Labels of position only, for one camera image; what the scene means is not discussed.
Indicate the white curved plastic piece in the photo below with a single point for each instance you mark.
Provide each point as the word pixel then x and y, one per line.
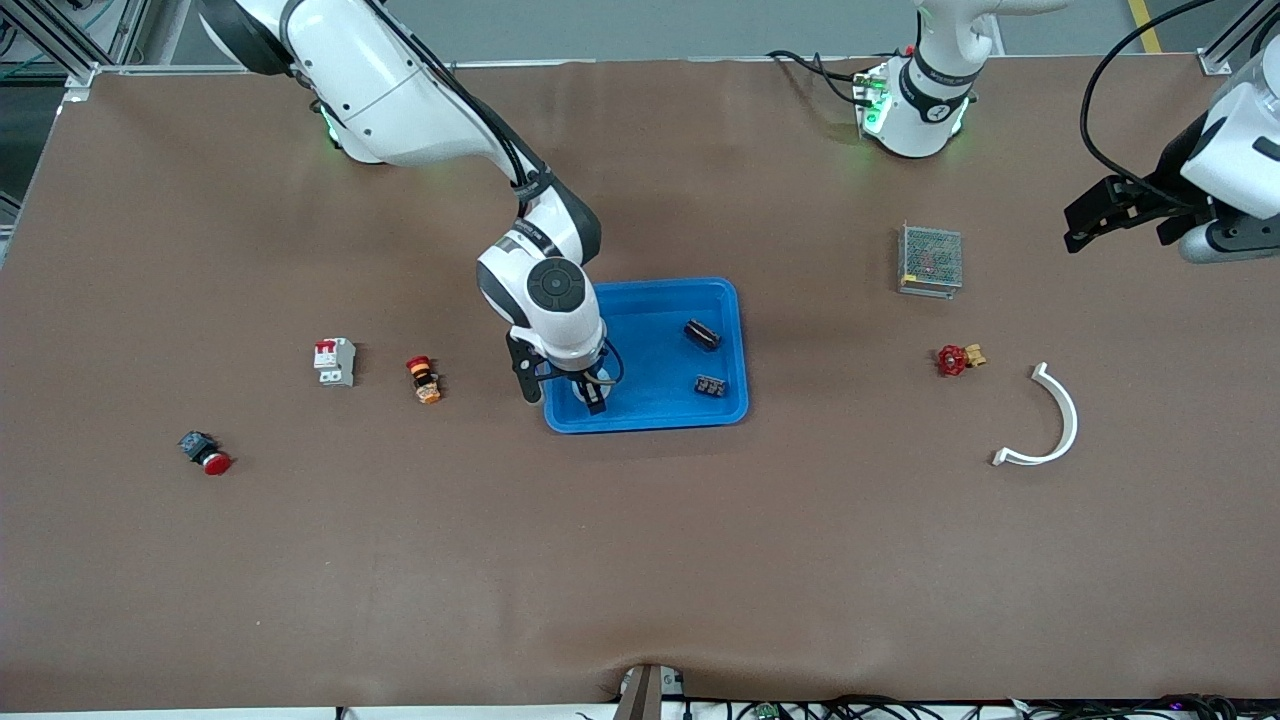
pixel 1068 420

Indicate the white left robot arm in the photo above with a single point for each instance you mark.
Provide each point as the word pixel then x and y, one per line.
pixel 920 110

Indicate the aluminium frame profile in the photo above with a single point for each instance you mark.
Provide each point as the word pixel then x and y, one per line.
pixel 60 40
pixel 1215 62

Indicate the red yellow push button switch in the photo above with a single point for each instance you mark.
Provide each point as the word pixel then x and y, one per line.
pixel 424 380

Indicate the metal table edge bracket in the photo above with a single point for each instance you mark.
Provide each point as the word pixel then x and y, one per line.
pixel 640 692

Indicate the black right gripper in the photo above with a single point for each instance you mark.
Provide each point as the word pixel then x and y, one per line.
pixel 594 393

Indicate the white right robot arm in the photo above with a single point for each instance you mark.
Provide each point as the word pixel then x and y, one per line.
pixel 380 90

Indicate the long dark electrolytic capacitor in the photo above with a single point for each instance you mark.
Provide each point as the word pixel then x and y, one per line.
pixel 702 334

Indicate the red mushroom push button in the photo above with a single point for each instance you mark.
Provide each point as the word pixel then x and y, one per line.
pixel 205 453

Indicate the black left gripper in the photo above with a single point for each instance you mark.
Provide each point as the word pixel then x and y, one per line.
pixel 1168 196

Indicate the metal mesh power supply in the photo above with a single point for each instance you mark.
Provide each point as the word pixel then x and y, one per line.
pixel 930 260

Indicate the white red circuit breaker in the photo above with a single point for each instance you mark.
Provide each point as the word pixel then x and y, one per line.
pixel 335 362

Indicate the blue plastic tray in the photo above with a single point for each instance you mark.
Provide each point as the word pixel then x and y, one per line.
pixel 660 400

